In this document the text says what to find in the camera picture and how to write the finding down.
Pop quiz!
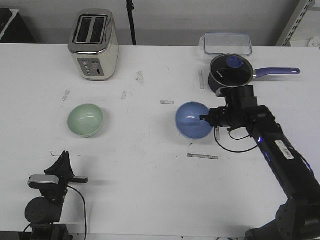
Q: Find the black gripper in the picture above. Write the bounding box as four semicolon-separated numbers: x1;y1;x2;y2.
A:
41;151;88;200
199;107;247;128

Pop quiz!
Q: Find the blue bowl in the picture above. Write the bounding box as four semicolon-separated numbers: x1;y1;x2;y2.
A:
175;101;213;139

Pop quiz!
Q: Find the light green bowl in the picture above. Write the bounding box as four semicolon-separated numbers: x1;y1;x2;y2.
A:
67;104;104;138

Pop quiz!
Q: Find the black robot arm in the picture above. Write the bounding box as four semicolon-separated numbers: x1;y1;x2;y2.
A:
200;105;320;240
24;151;88;240

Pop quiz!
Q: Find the dark blue saucepan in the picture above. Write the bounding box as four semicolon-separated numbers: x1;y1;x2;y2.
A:
208;54;301;92

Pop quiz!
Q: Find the glass pot lid blue knob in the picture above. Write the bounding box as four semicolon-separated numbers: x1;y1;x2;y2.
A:
208;54;254;92

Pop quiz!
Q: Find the clear plastic food container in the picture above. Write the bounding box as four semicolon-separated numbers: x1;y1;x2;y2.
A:
199;32;252;56

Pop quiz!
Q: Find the metal shelf rack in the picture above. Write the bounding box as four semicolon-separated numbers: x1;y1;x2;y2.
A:
275;0;320;47

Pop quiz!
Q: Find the cream two-slot toaster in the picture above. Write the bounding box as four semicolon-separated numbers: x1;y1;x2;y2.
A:
68;8;119;81

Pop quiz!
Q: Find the black tripod pole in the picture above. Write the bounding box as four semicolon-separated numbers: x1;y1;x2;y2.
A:
126;0;137;46

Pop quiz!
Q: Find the black box at left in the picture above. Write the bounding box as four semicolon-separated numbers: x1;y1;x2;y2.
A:
0;8;37;44

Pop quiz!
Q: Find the black camera cable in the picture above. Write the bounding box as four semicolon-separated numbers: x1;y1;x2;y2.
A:
67;184;88;240
213;126;260;153

